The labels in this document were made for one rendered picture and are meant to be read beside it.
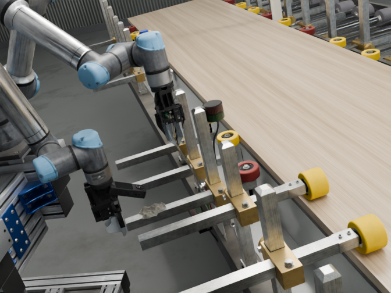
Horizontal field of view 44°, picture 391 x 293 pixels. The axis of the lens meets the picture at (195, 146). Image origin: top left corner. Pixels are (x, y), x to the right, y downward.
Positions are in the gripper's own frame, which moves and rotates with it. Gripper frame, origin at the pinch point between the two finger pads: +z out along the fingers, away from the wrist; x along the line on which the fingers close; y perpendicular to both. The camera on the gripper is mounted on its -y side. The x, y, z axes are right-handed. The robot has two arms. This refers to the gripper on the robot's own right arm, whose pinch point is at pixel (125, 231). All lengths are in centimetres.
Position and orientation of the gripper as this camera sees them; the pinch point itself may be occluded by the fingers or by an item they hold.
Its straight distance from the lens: 154.6
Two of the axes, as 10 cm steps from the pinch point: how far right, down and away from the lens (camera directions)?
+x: 2.8, 3.9, -8.8
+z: 2.1, 8.7, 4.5
